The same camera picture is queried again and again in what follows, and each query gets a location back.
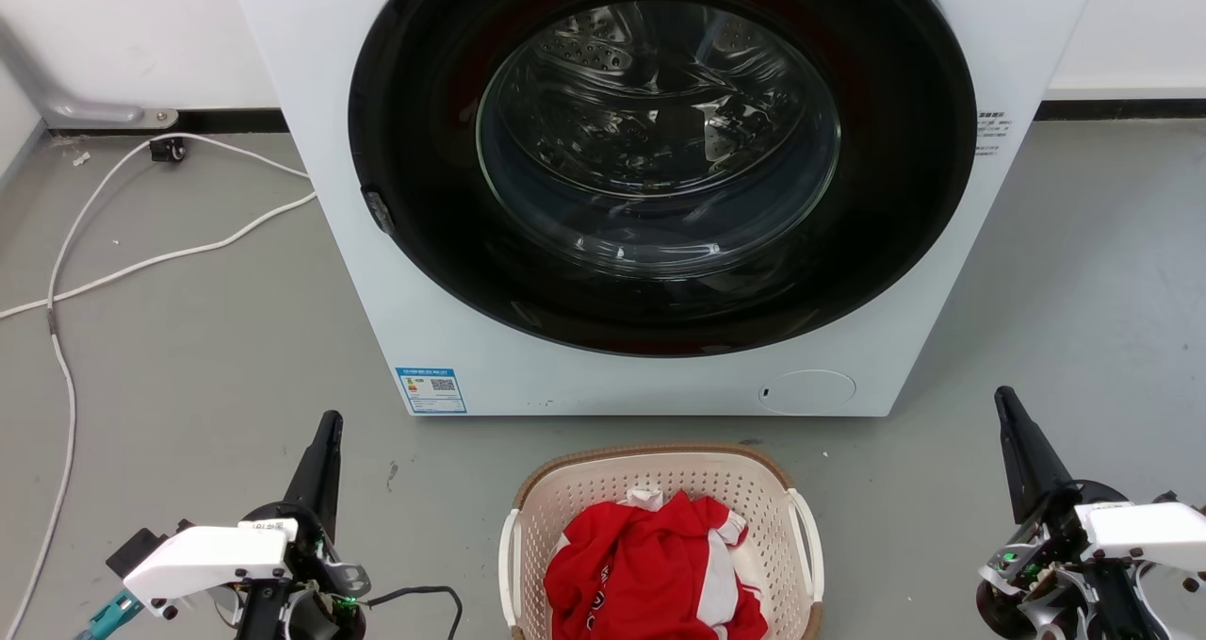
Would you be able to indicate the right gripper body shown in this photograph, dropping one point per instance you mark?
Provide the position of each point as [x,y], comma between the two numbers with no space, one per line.
[1055,565]

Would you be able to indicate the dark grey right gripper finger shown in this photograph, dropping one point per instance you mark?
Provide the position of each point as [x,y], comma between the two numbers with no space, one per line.
[1029,456]

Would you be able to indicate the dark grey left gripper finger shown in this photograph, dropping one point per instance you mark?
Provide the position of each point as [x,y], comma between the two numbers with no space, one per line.
[318,475]

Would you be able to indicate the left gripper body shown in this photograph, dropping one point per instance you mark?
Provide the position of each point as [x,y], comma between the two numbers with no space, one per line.
[306,583]

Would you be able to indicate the beige plastic laundry basket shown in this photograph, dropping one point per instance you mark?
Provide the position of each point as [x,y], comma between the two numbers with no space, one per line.
[754,489]

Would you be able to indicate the blue energy label sticker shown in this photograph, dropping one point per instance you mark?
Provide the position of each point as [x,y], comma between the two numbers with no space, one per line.
[431,390]

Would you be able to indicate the round white filter cover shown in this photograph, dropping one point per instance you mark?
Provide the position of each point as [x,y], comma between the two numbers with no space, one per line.
[807,391]

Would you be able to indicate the grey door latch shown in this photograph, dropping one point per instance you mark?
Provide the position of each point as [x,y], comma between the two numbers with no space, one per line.
[379,212]

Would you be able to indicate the black round washing machine door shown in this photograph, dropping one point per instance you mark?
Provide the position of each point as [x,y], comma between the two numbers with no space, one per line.
[904,197]

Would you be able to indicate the red and white garment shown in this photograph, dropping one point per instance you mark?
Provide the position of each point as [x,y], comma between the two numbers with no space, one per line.
[650,565]

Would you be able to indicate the black baseboard strip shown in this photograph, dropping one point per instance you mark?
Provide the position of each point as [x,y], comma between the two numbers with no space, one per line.
[226,122]
[1121,109]

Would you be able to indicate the small black floor clip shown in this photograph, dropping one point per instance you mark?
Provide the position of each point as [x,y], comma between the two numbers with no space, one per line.
[168,149]

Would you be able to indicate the white front-load washing machine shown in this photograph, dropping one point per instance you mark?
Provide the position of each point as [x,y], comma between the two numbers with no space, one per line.
[339,103]

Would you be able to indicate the grey drain pipe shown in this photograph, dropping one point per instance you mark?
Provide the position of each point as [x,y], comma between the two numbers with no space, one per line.
[57,98]

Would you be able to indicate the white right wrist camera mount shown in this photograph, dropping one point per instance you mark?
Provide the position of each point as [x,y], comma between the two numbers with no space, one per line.
[1149,532]

